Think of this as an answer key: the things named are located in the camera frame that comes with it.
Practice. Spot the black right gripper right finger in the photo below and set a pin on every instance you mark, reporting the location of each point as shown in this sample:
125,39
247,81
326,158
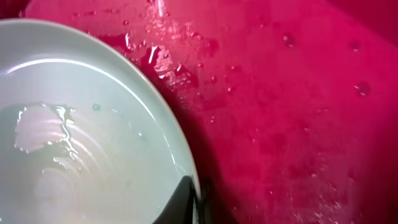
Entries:
212,210

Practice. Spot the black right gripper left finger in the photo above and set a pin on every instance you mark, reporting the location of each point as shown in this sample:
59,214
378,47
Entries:
179,208

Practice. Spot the white plate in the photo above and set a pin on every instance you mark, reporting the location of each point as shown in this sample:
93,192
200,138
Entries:
85,136

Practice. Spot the red plastic tray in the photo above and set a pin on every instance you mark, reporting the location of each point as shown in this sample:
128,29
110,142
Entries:
289,106

